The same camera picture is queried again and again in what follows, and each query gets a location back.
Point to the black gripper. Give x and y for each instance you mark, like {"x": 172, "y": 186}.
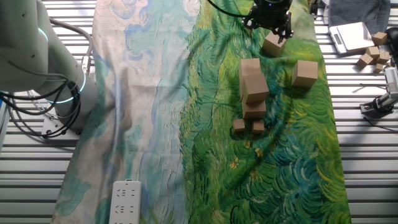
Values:
{"x": 270, "y": 12}

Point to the small wooden cube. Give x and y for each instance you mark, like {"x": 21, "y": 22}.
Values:
{"x": 364, "y": 59}
{"x": 383, "y": 57}
{"x": 377, "y": 68}
{"x": 372, "y": 52}
{"x": 379, "y": 38}
{"x": 238, "y": 125}
{"x": 258, "y": 126}

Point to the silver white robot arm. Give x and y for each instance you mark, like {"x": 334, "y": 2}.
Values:
{"x": 37, "y": 62}

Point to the white kitchen scale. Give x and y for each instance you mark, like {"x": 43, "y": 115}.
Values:
{"x": 351, "y": 37}

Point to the grey towel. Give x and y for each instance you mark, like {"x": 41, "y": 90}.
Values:
{"x": 357, "y": 12}

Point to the black rounded device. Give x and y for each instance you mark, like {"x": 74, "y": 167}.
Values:
{"x": 393, "y": 39}

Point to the painted landscape cloth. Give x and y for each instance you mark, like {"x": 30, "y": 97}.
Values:
{"x": 155, "y": 124}

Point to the white power strip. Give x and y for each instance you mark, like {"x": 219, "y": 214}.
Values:
{"x": 125, "y": 202}

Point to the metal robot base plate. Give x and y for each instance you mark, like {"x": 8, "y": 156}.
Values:
{"x": 51, "y": 127}

